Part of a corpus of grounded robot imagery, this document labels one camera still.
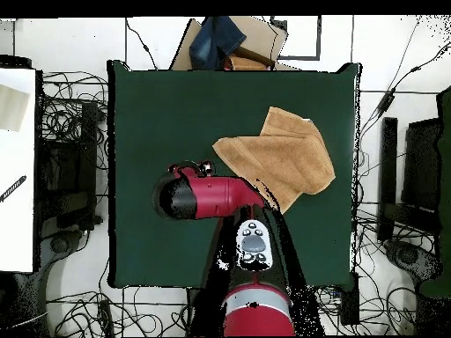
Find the orange terry towel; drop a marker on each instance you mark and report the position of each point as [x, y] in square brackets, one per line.
[289, 158]

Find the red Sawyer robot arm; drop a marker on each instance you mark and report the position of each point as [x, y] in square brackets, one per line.
[218, 197]

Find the black flat panel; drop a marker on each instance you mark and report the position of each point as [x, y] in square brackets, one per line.
[421, 165]

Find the dark green table cloth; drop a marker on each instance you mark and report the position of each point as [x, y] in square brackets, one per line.
[169, 105]

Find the orange cloth in box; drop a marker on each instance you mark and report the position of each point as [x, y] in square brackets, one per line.
[246, 64]

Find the dark brown cloth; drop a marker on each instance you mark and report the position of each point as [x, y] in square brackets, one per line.
[253, 54]

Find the blue denim jeans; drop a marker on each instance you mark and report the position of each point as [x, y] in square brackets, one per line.
[215, 38]

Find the black equipment rack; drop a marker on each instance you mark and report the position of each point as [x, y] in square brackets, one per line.
[67, 176]

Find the brown cardboard box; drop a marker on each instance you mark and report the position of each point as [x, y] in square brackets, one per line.
[260, 31]

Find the black upright bar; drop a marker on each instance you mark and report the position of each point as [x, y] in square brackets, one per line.
[387, 176]

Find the black power strip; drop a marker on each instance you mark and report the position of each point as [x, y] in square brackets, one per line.
[105, 317]
[349, 299]

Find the black striped stick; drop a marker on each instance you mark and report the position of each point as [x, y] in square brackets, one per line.
[13, 188]

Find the white side table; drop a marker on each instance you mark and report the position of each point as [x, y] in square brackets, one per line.
[17, 229]

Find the beige box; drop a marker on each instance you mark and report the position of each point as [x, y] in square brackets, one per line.
[12, 107]

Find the grey chair base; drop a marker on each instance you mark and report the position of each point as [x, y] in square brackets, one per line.
[408, 255]

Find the black low box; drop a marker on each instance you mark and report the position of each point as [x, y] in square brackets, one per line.
[14, 61]

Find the dark green draped cloth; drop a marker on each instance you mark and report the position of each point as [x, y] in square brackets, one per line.
[444, 176]

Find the black rectangular floor frame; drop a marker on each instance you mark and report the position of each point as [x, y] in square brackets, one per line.
[299, 58]

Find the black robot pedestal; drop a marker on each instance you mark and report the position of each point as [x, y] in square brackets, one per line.
[197, 317]

